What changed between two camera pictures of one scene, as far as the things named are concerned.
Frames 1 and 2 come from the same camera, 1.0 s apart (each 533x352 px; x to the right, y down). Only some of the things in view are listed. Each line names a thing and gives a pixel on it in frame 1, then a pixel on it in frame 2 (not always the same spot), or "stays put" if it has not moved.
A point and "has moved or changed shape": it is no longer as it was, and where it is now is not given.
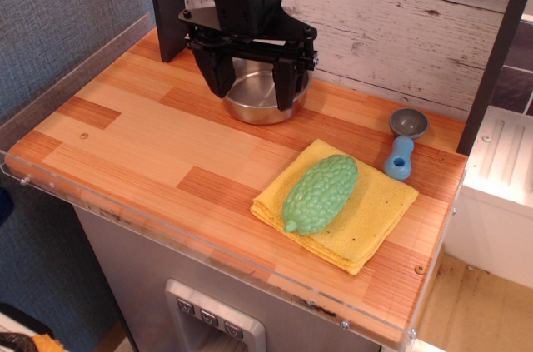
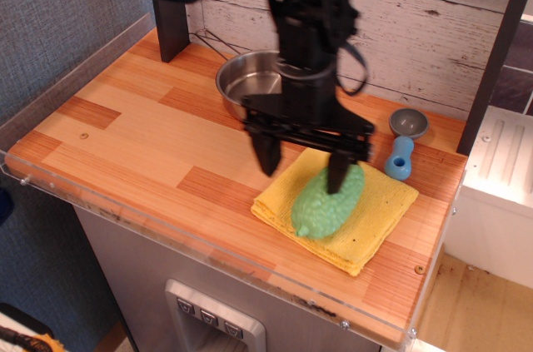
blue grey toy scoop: (408, 124) stays put
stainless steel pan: (253, 97) stays put
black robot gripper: (246, 12) to (309, 112)
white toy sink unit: (491, 226) stays put
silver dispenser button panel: (205, 323) stays put
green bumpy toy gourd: (318, 193) has moved or changed shape
